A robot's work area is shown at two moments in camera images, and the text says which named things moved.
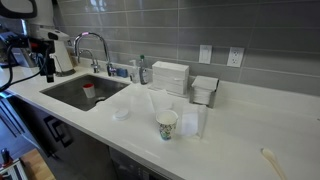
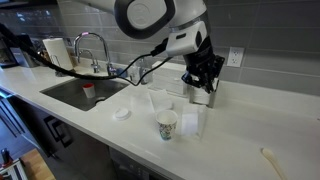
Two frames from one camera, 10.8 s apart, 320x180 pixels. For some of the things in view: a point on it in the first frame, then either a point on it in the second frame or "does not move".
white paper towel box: (170, 76) does not move
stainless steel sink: (71, 91) does not move
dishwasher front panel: (128, 168) does not move
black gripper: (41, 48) -> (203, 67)
